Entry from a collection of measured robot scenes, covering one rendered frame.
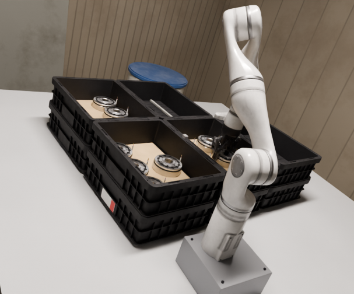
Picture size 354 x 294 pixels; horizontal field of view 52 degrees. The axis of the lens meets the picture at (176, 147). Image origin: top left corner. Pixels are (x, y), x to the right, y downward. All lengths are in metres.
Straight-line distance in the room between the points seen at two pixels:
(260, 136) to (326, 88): 2.06
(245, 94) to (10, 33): 2.21
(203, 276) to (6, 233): 0.56
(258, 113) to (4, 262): 0.75
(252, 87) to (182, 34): 2.83
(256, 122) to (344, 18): 2.13
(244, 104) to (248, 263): 0.45
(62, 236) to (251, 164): 0.59
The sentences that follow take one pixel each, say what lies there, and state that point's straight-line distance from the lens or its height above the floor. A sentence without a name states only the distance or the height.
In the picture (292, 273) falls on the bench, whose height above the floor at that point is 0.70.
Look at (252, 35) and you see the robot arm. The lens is 1.09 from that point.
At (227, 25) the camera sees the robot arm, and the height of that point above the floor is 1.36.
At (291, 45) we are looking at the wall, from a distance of 3.25.
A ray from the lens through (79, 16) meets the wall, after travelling 3.31.
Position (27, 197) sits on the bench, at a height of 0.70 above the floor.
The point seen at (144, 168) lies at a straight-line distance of 1.21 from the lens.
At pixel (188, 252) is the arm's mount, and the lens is 1.08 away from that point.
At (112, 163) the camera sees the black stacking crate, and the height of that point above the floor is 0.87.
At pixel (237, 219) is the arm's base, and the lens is 0.97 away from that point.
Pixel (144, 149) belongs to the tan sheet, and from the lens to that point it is 1.39.
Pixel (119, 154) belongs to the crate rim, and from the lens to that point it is 1.13.
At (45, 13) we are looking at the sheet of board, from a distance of 2.96.
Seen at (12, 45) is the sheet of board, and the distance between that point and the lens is 2.93.
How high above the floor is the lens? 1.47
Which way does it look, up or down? 26 degrees down
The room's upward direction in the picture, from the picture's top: 18 degrees clockwise
